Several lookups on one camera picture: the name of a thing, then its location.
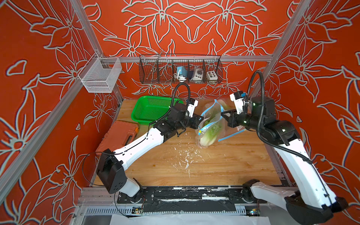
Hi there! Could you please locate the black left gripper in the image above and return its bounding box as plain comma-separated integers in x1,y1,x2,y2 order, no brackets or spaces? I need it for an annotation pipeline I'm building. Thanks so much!
175,113,205,131

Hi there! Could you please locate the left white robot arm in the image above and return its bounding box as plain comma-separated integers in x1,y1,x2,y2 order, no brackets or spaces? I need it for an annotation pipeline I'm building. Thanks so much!
96,98,204,201

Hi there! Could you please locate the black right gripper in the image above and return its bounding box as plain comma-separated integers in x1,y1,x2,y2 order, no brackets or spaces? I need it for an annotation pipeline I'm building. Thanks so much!
219,109,264,133

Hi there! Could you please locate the clear zip-top bag blue seal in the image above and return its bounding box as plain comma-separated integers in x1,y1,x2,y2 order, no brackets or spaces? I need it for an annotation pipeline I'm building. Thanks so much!
196,99,246,148

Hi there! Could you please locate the green chinese cabbage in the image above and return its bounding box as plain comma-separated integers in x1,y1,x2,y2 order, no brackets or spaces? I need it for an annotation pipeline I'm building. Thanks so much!
198,119,224,148

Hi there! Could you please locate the blue box with white cable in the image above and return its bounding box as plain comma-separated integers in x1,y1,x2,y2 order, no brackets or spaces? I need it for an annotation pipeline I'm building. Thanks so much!
173,66,188,83

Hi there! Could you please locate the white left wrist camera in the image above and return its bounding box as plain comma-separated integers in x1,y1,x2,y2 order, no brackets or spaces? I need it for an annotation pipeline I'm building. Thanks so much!
187,98,198,118

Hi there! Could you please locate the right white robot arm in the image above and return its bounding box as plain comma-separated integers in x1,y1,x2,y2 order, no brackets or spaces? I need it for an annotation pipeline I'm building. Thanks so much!
221,91,348,225

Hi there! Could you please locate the white round-dial device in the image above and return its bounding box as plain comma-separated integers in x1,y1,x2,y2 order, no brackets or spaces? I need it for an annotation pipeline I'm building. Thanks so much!
191,67,203,82

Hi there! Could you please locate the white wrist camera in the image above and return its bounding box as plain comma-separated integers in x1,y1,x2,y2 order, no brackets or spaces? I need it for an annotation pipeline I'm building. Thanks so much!
230,91,246,114
187,98,198,118

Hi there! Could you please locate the green perforated plastic basket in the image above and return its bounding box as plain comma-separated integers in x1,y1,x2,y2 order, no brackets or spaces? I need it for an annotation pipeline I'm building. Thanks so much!
131,96,172,125

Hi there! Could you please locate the white button box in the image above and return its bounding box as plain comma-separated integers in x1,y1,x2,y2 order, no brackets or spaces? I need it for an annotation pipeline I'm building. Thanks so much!
206,70,218,83

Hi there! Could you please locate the white mesh wall basket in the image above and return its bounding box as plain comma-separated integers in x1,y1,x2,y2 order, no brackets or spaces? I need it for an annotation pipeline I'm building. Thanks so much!
78,58,122,93

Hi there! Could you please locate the black wire wall basket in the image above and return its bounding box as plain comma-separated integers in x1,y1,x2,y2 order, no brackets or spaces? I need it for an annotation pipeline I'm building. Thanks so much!
139,53,223,84

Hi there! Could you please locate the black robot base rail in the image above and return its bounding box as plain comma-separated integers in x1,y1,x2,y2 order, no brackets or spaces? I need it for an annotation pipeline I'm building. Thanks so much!
114,186,267,216

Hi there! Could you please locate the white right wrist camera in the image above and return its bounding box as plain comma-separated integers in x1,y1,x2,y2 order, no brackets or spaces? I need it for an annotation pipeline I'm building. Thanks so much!
230,91,246,114

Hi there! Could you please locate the orange plastic tool case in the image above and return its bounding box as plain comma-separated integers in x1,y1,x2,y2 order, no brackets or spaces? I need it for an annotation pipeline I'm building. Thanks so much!
96,121,139,152

